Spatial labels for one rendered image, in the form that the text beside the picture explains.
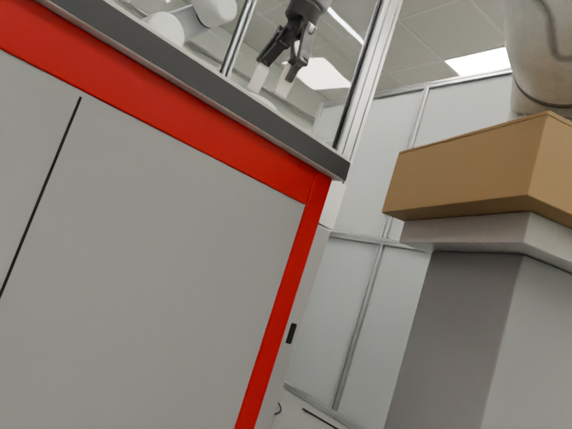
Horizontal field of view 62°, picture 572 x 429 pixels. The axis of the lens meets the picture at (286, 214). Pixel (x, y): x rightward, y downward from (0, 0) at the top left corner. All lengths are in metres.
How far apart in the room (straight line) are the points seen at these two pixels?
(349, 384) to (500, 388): 2.18
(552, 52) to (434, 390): 0.46
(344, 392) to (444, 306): 2.11
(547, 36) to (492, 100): 2.20
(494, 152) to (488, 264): 0.16
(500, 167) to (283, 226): 0.27
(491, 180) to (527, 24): 0.18
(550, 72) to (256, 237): 0.42
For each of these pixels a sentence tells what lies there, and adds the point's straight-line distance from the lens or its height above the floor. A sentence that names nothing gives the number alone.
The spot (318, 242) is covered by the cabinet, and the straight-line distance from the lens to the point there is 1.43.
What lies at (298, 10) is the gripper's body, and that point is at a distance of 1.10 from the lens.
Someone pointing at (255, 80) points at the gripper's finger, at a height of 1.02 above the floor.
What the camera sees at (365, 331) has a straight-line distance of 2.79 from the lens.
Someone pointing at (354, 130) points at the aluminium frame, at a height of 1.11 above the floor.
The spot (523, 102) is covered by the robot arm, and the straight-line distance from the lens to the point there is 0.81.
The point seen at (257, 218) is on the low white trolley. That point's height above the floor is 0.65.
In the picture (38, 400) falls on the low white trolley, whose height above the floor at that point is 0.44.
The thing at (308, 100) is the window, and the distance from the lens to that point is 1.41.
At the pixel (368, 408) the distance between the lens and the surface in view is 2.72.
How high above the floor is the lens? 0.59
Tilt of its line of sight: 8 degrees up
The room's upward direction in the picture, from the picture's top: 18 degrees clockwise
